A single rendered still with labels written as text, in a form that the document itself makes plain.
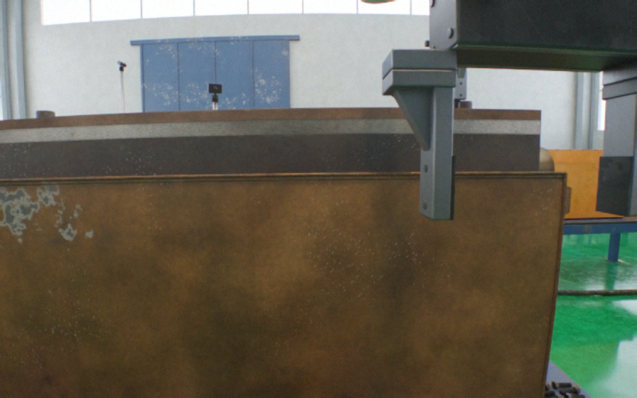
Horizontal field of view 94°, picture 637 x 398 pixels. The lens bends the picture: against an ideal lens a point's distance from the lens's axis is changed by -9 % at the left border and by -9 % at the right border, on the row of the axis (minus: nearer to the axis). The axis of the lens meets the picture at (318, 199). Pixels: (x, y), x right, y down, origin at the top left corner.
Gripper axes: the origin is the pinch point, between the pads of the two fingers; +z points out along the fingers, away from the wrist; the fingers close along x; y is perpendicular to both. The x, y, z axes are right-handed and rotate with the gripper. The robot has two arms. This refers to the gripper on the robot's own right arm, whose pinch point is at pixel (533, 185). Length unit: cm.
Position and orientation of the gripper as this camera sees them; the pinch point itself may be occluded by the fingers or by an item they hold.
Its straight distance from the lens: 25.3
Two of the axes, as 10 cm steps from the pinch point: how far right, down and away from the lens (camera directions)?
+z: 0.1, 9.9, 1.1
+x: 10.0, -0.1, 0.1
